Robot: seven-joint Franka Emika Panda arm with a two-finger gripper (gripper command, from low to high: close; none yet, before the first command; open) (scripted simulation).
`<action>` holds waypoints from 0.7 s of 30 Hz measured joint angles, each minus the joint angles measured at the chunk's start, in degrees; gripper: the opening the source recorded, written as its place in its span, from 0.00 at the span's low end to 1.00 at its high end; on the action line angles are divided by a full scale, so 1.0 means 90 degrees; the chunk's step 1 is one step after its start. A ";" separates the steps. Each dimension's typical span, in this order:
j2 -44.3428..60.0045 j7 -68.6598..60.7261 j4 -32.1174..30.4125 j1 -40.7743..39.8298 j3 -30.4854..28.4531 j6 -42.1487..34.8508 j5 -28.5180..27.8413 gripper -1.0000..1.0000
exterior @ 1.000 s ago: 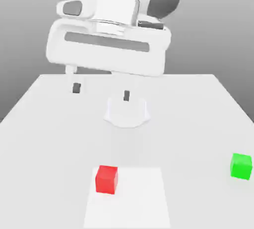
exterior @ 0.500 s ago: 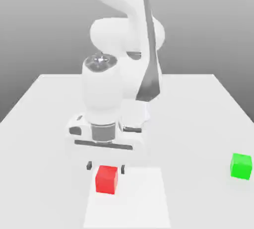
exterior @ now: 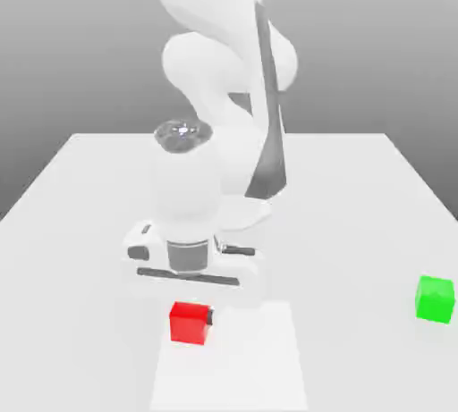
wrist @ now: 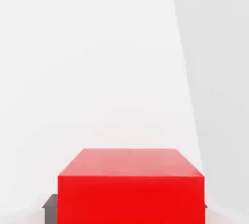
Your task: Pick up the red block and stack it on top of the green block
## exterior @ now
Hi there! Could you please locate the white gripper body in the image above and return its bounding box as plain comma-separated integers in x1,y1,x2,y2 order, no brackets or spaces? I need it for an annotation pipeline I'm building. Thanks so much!
121,256,268,308

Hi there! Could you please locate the small red cube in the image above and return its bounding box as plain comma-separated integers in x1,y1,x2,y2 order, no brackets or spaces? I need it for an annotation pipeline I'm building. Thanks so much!
168,300,215,346

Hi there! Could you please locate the small green cube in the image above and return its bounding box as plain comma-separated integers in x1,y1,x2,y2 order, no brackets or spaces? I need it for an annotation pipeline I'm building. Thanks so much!
414,274,456,325

